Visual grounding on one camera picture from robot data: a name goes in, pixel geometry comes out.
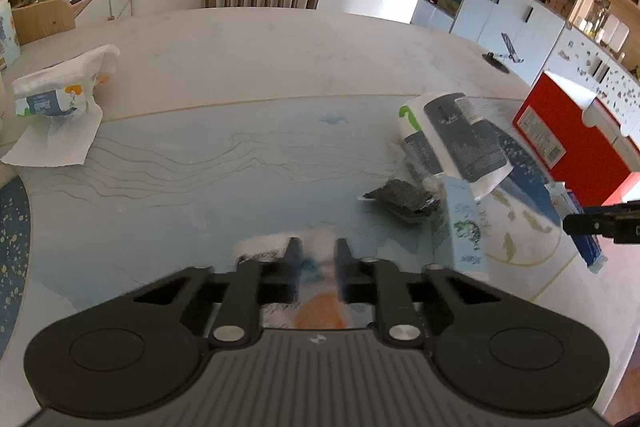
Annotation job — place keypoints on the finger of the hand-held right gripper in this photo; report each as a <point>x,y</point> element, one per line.
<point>595,224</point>

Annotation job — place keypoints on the round blue speckled placemat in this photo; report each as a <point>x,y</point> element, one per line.
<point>12,257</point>

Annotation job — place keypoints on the white snack packet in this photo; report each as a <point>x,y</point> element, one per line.
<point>320,307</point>

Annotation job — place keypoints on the light blue carton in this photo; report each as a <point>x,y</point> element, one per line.
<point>465,232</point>

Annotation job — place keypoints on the red cardboard box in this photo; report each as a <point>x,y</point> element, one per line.
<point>555,122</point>

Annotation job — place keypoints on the glass storage jar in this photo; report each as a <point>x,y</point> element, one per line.
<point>597,17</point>

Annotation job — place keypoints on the blue gold speckled mat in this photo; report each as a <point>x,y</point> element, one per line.
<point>525,172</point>

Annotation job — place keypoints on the blue koi printed table mat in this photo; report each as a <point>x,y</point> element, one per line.
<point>200,167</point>

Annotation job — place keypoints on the dark item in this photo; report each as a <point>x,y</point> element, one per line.
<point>400,199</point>

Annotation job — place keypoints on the wooden box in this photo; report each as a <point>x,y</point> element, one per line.
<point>42,19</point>

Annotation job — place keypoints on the printed white mug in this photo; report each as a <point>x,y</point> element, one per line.
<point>7,32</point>

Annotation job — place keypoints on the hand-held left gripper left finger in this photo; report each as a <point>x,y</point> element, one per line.
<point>295,257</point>

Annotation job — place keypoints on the white soft tissue pack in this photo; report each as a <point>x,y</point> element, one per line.
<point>55,99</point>

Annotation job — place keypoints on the white marble desktop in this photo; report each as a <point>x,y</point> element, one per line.
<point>250,47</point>

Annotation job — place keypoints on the white grey wet wipes pack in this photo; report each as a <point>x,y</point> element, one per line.
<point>460,142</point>

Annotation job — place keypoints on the black phone stand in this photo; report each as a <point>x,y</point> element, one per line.
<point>505,52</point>

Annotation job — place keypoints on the white paper towel sheet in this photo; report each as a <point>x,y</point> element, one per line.
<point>55,142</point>

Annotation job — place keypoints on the white wooden wall cabinet unit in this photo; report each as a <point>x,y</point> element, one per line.
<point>525,7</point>

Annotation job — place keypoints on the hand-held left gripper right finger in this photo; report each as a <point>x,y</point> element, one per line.
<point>342,259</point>

